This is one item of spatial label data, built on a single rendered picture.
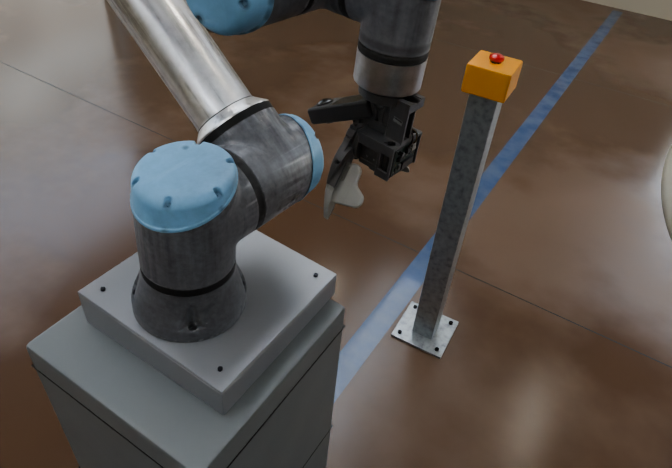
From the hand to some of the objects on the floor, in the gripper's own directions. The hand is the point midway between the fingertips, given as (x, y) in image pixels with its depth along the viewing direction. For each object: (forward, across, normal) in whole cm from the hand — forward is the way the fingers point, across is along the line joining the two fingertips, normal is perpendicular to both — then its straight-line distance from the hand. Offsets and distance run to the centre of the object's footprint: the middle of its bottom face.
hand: (353, 196), depth 86 cm
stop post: (+112, +79, +7) cm, 137 cm away
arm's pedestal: (+113, -18, +12) cm, 116 cm away
